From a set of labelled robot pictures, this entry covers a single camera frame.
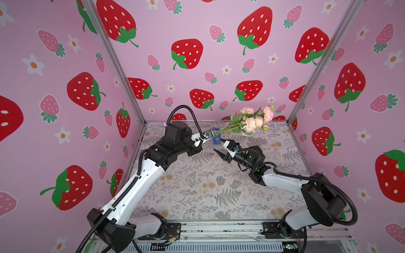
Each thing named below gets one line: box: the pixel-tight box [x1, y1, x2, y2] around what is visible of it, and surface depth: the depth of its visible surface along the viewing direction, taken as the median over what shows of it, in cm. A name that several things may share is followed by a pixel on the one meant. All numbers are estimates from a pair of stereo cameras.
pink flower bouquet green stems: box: [214, 104, 276, 136], surface depth 69 cm
